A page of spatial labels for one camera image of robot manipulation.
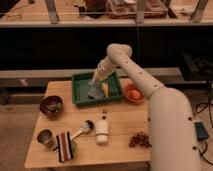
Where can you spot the white dish brush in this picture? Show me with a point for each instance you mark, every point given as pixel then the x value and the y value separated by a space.
pixel 85 127

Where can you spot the orange bowl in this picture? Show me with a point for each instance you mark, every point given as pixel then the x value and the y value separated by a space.
pixel 132 93

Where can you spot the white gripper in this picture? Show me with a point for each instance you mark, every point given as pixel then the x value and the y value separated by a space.
pixel 97 76

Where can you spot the black pedal box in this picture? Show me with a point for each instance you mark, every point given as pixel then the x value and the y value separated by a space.
pixel 201 131

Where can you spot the green plastic tray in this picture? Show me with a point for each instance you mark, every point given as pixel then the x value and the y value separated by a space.
pixel 81 86

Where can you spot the dark brown bowl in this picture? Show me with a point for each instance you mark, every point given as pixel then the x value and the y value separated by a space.
pixel 51 105

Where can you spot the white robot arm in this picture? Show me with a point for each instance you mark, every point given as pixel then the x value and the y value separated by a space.
pixel 171 128

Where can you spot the green sponge ball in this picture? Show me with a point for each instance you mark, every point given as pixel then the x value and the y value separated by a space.
pixel 74 148

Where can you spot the white bottle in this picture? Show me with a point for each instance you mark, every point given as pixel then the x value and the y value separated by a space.
pixel 102 130

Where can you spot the wooden table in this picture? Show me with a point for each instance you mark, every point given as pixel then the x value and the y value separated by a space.
pixel 125 119

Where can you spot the background shelf bench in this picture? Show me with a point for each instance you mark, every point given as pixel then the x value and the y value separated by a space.
pixel 107 13

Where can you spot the metal cup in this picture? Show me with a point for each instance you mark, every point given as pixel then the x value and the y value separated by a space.
pixel 45 137

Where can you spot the bunch of brown grapes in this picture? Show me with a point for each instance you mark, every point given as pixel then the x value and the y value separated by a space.
pixel 141 139

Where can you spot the striped cloth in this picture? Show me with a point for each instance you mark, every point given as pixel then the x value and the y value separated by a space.
pixel 64 147

